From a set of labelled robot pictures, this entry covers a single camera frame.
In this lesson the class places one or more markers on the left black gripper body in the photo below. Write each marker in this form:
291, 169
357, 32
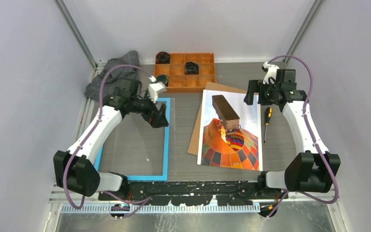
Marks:
141, 105

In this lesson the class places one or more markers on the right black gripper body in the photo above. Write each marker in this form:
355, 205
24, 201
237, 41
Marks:
269, 93

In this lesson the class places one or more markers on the black yellow screwdriver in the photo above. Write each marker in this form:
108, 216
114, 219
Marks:
267, 118

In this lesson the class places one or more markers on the brown backing board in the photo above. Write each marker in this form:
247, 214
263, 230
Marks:
194, 141

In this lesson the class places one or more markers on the hot air balloon photo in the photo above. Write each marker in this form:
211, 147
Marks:
230, 131

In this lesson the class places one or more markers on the blue picture frame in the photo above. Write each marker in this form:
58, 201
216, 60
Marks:
165, 159

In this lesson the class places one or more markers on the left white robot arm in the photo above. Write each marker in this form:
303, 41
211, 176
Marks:
75, 168

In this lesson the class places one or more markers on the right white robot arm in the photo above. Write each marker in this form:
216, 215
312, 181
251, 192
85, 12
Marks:
314, 167

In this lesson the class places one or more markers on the grey checked cloth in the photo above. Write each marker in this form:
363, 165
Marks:
113, 81

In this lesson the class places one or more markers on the green black tape roll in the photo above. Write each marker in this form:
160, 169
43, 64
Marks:
163, 79

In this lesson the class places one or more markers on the orange compartment tray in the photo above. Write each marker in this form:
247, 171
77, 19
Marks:
179, 82

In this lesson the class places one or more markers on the black tape roll top left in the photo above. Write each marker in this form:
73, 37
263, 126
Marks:
163, 58

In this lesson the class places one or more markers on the black tape roll centre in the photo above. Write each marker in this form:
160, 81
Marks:
191, 68

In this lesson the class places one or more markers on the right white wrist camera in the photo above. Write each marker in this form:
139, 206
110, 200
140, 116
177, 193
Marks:
270, 73

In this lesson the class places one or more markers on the aluminium left rail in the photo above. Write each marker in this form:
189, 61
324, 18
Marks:
81, 108

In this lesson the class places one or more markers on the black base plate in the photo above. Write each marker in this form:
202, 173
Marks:
192, 193

